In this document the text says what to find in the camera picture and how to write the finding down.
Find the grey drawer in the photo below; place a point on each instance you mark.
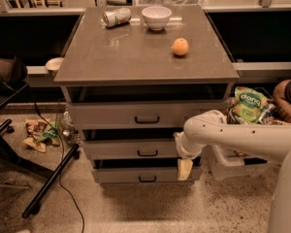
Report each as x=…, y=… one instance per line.
x=136, y=175
x=129, y=115
x=130, y=149

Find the orange fruit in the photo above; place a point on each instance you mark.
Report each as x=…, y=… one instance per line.
x=180, y=47

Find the grey drawer cabinet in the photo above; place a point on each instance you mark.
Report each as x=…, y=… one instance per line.
x=132, y=63

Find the clear plastic bin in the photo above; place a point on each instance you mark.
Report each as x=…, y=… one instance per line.
x=225, y=163

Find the small wire basket left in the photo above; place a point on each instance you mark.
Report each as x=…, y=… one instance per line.
x=66, y=129

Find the tipped soda can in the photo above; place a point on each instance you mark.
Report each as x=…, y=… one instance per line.
x=116, y=17

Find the white bowl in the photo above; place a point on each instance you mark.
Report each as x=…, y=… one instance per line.
x=156, y=17

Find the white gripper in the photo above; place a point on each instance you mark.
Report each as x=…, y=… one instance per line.
x=182, y=147

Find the snack bags on floor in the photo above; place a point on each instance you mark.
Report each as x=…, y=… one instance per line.
x=39, y=133

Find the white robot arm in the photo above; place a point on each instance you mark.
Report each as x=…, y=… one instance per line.
x=270, y=142

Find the green snack bag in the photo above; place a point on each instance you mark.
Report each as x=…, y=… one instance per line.
x=249, y=105

